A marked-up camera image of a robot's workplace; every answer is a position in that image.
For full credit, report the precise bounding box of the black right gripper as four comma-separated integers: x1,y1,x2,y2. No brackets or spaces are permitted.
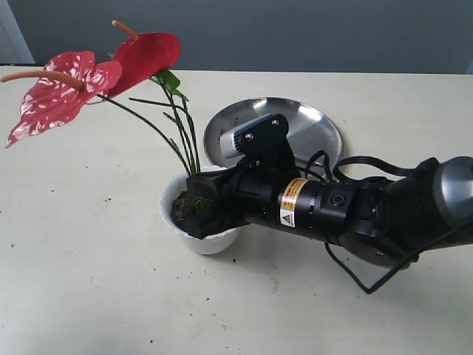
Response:
184,169,361,246

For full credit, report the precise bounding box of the red artificial flower stem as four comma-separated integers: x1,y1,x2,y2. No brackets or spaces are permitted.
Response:
1,20,201,177

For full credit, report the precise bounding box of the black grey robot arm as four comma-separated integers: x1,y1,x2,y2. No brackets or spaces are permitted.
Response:
187,156,472,268

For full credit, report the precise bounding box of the dark potting soil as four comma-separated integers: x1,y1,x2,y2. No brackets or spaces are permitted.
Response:
171,190,212,234

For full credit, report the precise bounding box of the white scalloped flower pot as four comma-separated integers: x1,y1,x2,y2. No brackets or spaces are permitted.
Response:
160,166,238,255

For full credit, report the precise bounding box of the round stainless steel plate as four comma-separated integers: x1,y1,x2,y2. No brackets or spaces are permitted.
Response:
203,97,344,167

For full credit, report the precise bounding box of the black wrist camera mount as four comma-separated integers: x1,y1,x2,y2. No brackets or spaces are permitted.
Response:
220,113,296,172

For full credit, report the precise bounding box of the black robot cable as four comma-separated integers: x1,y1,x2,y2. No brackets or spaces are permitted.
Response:
295,149,473,296

